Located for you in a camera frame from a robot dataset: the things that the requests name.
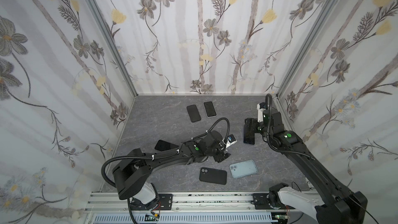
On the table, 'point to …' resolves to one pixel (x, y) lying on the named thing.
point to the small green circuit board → (150, 218)
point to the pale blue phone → (243, 168)
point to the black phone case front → (213, 176)
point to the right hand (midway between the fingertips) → (250, 117)
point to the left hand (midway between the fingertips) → (225, 144)
